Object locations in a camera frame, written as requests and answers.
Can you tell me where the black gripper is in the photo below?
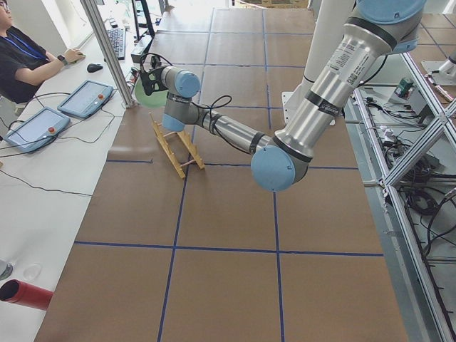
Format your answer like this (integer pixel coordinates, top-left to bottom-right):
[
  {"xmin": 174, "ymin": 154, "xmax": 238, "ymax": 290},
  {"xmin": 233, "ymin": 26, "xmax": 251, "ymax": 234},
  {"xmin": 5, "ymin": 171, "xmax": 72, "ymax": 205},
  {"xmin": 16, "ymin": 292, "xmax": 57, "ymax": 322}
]
[{"xmin": 140, "ymin": 67, "xmax": 165, "ymax": 95}]

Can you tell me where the light green ceramic plate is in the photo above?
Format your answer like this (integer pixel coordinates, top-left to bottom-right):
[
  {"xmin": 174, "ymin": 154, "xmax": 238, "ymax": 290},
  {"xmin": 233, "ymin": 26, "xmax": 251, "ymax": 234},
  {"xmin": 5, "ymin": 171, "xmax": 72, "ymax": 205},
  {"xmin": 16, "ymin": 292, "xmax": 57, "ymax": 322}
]
[{"xmin": 134, "ymin": 81, "xmax": 167, "ymax": 108}]

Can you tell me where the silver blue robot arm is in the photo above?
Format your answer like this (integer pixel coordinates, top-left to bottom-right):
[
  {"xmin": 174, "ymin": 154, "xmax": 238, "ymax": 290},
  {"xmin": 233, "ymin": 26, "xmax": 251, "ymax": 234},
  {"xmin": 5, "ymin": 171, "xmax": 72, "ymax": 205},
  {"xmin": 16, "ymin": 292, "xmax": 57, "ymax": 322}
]
[{"xmin": 135, "ymin": 1, "xmax": 425, "ymax": 192}]

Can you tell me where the wooden dish rack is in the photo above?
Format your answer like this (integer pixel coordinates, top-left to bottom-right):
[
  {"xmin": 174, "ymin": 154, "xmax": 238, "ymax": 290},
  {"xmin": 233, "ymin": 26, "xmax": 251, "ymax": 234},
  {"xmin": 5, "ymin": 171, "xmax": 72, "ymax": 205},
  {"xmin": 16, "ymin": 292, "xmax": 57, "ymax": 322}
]
[{"xmin": 150, "ymin": 113, "xmax": 205, "ymax": 179}]

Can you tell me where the black keyboard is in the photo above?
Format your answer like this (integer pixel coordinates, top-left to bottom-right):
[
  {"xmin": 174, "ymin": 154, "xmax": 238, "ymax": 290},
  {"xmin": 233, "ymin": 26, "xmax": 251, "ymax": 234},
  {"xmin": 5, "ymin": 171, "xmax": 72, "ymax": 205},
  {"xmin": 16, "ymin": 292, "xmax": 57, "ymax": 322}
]
[{"xmin": 106, "ymin": 27, "xmax": 126, "ymax": 60}]

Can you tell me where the black computer mouse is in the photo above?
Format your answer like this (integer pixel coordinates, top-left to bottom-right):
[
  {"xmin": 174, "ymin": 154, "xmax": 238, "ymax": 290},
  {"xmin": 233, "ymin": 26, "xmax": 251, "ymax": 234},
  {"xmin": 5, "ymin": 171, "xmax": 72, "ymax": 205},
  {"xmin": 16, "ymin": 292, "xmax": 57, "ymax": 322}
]
[{"xmin": 86, "ymin": 63, "xmax": 103, "ymax": 73}]

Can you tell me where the blue teach pendant far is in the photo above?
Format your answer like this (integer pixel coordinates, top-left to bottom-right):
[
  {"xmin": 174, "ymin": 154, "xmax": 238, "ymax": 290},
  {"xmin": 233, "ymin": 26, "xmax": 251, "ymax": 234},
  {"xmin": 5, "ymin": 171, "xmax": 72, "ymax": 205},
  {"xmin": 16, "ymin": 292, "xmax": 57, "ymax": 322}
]
[{"xmin": 57, "ymin": 80, "xmax": 114, "ymax": 119}]

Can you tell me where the blue teach pendant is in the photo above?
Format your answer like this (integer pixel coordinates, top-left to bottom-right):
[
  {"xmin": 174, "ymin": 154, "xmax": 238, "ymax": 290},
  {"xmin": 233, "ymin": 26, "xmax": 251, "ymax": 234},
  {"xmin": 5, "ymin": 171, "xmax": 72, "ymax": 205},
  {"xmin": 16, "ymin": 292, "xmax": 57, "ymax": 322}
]
[
  {"xmin": 4, "ymin": 107, "xmax": 71, "ymax": 153},
  {"xmin": 57, "ymin": 80, "xmax": 114, "ymax": 119}
]

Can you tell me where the blue teach pendant near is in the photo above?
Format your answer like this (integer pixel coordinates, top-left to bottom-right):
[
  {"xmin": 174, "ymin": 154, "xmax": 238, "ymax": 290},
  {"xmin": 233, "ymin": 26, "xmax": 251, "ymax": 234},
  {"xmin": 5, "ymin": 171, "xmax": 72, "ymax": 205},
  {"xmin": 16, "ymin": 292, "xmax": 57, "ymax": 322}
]
[{"xmin": 4, "ymin": 107, "xmax": 71, "ymax": 153}]

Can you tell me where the person in black shirt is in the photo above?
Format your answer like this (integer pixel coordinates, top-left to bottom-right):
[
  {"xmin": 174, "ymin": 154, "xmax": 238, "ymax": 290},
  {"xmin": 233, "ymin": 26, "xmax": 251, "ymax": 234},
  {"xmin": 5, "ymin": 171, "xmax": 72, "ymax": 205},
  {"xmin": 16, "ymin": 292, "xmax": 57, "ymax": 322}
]
[{"xmin": 1, "ymin": 1, "xmax": 85, "ymax": 104}]

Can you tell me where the red cylinder tube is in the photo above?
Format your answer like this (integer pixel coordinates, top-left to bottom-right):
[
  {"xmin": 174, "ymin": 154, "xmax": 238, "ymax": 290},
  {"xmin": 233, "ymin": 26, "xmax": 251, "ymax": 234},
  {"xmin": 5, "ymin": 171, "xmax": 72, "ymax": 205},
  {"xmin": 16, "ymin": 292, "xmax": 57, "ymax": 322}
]
[{"xmin": 1, "ymin": 279, "xmax": 53, "ymax": 311}]

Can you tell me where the green electronic device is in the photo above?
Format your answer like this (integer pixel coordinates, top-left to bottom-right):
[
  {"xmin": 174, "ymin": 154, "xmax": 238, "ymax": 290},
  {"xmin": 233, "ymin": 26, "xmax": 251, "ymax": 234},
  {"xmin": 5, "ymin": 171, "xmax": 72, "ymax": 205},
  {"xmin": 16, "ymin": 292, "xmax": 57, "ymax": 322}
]
[{"xmin": 394, "ymin": 77, "xmax": 414, "ymax": 99}]

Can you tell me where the aluminium frame upright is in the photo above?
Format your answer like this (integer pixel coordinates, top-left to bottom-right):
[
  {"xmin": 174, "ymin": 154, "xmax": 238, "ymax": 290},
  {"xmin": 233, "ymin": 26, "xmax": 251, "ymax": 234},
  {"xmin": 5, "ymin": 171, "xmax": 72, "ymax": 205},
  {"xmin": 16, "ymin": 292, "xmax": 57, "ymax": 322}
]
[{"xmin": 80, "ymin": 0, "xmax": 138, "ymax": 108}]

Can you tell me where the black pendant cable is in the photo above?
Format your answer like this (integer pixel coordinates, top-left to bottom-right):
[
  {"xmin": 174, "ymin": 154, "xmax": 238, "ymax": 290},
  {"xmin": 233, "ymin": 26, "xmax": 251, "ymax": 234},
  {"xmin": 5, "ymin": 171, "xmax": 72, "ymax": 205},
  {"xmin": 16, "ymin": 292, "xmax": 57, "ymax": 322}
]
[{"xmin": 0, "ymin": 91, "xmax": 117, "ymax": 197}]

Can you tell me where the aluminium frame side rail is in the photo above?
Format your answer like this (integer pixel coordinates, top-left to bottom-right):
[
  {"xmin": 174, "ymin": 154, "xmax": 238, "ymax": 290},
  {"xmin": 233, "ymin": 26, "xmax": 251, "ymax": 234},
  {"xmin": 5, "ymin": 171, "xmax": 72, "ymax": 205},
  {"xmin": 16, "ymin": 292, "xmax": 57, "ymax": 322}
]
[{"xmin": 346, "ymin": 46, "xmax": 455, "ymax": 341}]

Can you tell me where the black cable bundle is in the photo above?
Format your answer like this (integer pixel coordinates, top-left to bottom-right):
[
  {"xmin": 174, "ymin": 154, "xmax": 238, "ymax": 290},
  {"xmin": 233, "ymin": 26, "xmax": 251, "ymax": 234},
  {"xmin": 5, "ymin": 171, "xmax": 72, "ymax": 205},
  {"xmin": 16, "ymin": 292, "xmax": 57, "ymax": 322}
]
[{"xmin": 391, "ymin": 152, "xmax": 456, "ymax": 257}]

